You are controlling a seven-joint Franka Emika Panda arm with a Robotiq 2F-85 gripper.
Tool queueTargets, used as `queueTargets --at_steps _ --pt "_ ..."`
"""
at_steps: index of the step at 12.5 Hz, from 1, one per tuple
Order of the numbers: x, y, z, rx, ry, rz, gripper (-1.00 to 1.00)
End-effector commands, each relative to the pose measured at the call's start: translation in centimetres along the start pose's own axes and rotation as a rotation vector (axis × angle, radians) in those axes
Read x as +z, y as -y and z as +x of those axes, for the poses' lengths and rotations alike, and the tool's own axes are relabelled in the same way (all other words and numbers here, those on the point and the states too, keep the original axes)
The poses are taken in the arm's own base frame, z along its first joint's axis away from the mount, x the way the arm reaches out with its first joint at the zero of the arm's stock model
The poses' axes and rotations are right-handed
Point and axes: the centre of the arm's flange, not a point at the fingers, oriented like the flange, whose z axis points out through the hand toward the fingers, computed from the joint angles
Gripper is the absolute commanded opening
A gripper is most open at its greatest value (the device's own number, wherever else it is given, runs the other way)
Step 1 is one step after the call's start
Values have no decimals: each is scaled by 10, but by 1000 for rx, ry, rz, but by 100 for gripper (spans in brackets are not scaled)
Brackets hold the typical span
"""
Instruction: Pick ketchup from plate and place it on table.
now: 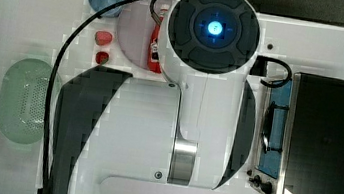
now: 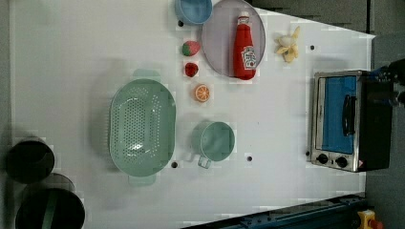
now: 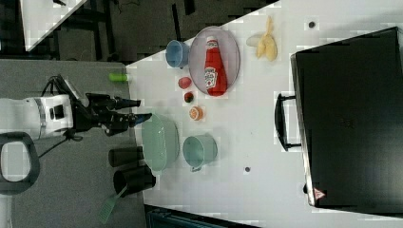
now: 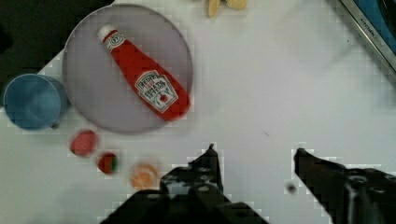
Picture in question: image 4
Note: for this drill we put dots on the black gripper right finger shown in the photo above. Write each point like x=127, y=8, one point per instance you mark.
x=348, y=195

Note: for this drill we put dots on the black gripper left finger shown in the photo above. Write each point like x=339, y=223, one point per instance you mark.
x=187, y=195

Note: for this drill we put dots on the red felt ketchup bottle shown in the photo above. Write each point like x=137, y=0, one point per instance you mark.
x=154, y=86

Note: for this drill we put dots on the lilac round plate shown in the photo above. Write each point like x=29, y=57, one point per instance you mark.
x=95, y=85

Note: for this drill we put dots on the felt orange slice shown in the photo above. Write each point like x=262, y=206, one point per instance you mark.
x=144, y=176

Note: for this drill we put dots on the red felt strawberry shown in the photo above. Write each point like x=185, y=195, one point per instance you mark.
x=107, y=163

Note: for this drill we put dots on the pink felt strawberry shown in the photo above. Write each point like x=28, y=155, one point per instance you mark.
x=84, y=143

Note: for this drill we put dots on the blue cup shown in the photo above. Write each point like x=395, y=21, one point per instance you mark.
x=34, y=102

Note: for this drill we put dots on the yellow felt banana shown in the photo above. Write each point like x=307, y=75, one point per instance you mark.
x=214, y=5

